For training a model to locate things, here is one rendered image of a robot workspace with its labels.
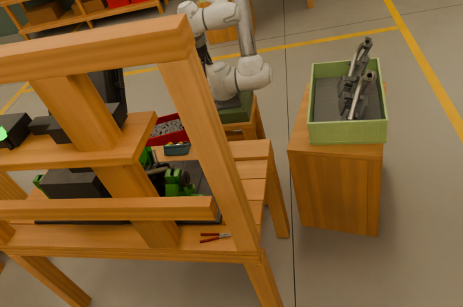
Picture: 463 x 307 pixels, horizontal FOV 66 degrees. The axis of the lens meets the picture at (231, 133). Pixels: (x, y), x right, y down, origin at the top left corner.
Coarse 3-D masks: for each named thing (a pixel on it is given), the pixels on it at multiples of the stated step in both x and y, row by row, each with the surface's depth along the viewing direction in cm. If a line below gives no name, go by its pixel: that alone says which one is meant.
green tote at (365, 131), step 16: (320, 64) 238; (336, 64) 235; (368, 64) 231; (384, 96) 198; (384, 112) 189; (320, 128) 198; (336, 128) 195; (352, 128) 193; (368, 128) 191; (384, 128) 188; (320, 144) 206; (336, 144) 203
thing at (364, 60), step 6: (366, 60) 199; (366, 66) 200; (360, 72) 205; (360, 78) 203; (354, 84) 213; (354, 90) 211; (342, 96) 213; (342, 102) 211; (342, 108) 209; (348, 108) 207; (342, 114) 211
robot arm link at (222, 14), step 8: (208, 0) 182; (216, 0) 174; (224, 0) 165; (208, 8) 161; (216, 8) 159; (224, 8) 158; (232, 8) 158; (240, 8) 163; (208, 16) 160; (216, 16) 159; (224, 16) 159; (232, 16) 159; (240, 16) 163; (208, 24) 162; (216, 24) 161; (224, 24) 161; (232, 24) 162
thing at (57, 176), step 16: (48, 176) 171; (64, 176) 168; (80, 176) 166; (96, 176) 164; (48, 192) 172; (64, 192) 170; (80, 192) 168; (96, 192) 165; (96, 224) 187; (112, 224) 184
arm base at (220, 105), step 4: (236, 96) 230; (216, 100) 230; (228, 100) 227; (232, 100) 228; (236, 100) 230; (216, 104) 232; (220, 104) 229; (224, 104) 228; (228, 104) 228; (232, 104) 228; (236, 104) 228; (240, 104) 228; (216, 108) 230; (220, 108) 229; (224, 108) 229
